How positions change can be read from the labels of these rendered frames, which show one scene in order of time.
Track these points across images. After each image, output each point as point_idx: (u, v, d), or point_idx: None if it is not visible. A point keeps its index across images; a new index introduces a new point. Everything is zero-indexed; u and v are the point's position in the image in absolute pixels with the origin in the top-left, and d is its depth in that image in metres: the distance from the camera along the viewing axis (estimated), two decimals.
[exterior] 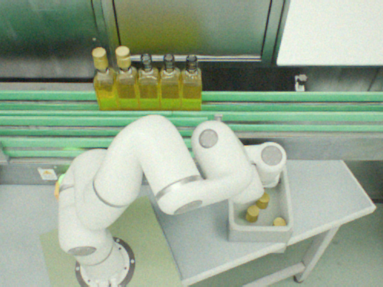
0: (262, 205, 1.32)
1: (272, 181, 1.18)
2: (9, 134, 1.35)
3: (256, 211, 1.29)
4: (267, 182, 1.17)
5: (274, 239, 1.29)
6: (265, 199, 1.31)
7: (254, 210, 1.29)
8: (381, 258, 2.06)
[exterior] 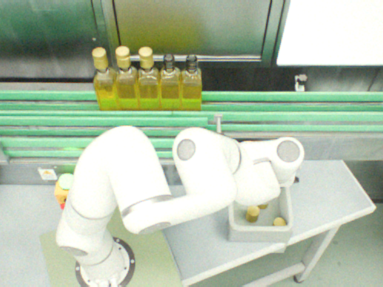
0: (262, 205, 1.32)
1: (287, 179, 1.09)
2: (9, 134, 1.35)
3: (256, 211, 1.29)
4: (282, 180, 1.08)
5: (274, 239, 1.29)
6: None
7: (254, 210, 1.29)
8: (381, 258, 2.06)
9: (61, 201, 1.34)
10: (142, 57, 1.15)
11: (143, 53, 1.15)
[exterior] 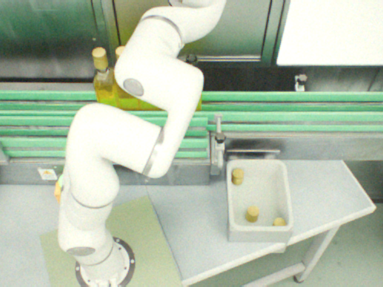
0: None
1: None
2: (9, 134, 1.35)
3: (256, 211, 1.29)
4: None
5: (274, 239, 1.29)
6: None
7: (254, 210, 1.29)
8: (381, 258, 2.06)
9: None
10: None
11: None
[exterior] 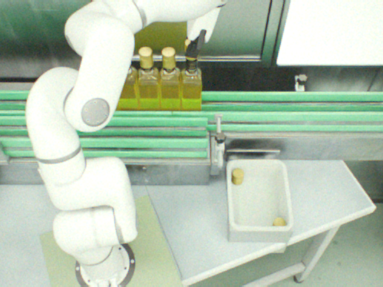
0: (175, 57, 1.17)
1: None
2: (9, 134, 1.35)
3: None
4: None
5: (274, 239, 1.29)
6: (172, 50, 1.16)
7: None
8: (381, 258, 2.06)
9: None
10: (142, 57, 1.15)
11: (143, 53, 1.15)
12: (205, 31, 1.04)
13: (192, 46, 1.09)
